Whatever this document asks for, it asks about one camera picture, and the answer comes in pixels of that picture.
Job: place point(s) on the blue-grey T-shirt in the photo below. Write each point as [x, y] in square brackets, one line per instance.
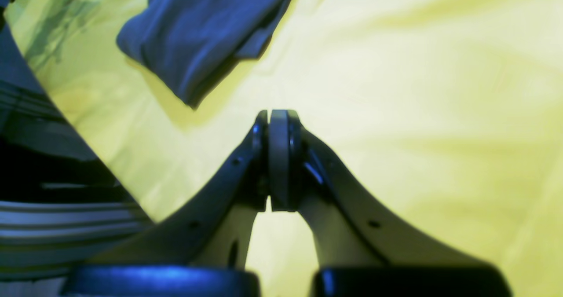
[190, 45]

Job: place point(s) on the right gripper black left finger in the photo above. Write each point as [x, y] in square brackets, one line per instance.
[214, 227]

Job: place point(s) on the yellow table cloth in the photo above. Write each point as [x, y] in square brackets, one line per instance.
[450, 112]

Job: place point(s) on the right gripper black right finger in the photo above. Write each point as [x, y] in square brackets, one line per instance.
[351, 228]

